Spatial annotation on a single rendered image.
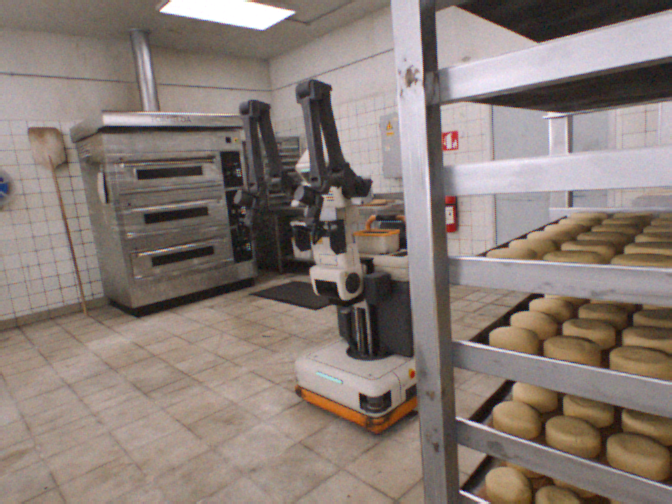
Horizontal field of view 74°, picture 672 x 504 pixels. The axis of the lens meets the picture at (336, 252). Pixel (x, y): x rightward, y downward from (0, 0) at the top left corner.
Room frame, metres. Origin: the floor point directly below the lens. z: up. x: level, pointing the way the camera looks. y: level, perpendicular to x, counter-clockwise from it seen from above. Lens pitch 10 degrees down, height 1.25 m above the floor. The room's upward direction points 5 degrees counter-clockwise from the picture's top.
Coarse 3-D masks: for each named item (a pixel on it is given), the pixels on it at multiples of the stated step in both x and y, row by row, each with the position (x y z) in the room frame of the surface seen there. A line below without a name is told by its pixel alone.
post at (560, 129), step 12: (552, 120) 0.77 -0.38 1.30; (564, 120) 0.75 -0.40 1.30; (552, 132) 0.77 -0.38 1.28; (564, 132) 0.75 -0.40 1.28; (552, 144) 0.77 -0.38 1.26; (564, 144) 0.76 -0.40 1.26; (552, 192) 0.77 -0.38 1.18; (564, 192) 0.76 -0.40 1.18; (552, 204) 0.77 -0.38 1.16; (564, 204) 0.76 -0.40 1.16
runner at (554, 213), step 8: (552, 208) 0.77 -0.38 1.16; (560, 208) 0.76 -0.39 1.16; (568, 208) 0.75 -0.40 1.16; (576, 208) 0.74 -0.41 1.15; (584, 208) 0.73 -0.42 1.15; (592, 208) 0.72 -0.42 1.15; (600, 208) 0.72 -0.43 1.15; (608, 208) 0.71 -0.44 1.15; (616, 208) 0.70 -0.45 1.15; (624, 208) 0.69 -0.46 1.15; (632, 208) 0.69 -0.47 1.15; (640, 208) 0.68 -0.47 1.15; (648, 208) 0.67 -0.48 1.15; (656, 208) 0.67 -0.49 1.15; (664, 208) 0.66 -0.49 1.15; (552, 216) 0.77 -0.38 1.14; (560, 216) 0.76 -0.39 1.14; (568, 216) 0.75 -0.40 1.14; (608, 216) 0.71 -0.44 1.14; (656, 216) 0.67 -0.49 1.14
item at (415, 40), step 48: (432, 0) 0.44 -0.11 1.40; (432, 48) 0.43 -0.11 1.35; (432, 96) 0.43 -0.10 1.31; (432, 144) 0.43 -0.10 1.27; (432, 192) 0.42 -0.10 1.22; (432, 240) 0.42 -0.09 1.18; (432, 288) 0.42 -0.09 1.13; (432, 336) 0.42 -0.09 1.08; (432, 384) 0.43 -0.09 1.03; (432, 432) 0.43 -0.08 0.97; (432, 480) 0.43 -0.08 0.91
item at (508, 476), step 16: (512, 464) 0.50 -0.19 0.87; (496, 480) 0.46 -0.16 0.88; (512, 480) 0.46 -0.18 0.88; (528, 480) 0.46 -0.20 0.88; (544, 480) 0.48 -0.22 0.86; (480, 496) 0.46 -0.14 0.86; (496, 496) 0.45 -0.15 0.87; (512, 496) 0.44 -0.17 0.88; (528, 496) 0.44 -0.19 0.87; (544, 496) 0.43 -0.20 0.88; (560, 496) 0.43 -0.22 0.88; (576, 496) 0.43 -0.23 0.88; (592, 496) 0.45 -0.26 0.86
